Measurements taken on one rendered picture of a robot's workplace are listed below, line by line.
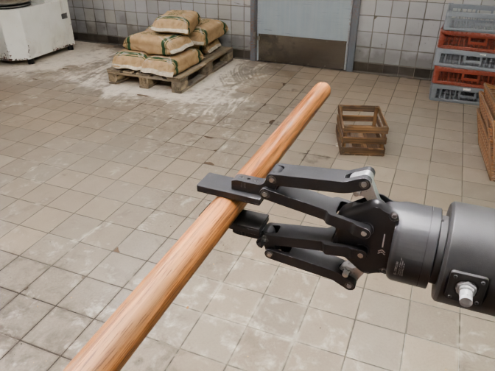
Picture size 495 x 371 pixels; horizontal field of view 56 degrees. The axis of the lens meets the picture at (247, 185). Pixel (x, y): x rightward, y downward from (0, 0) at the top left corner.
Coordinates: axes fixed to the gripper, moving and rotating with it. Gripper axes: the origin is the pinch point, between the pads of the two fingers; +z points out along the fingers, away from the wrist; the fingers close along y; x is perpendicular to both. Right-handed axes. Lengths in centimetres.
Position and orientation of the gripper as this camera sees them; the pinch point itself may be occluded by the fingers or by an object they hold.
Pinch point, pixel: (232, 203)
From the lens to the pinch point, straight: 49.4
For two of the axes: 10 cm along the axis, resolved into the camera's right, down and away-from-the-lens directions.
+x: 3.8, -4.7, 8.0
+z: -9.3, -1.9, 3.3
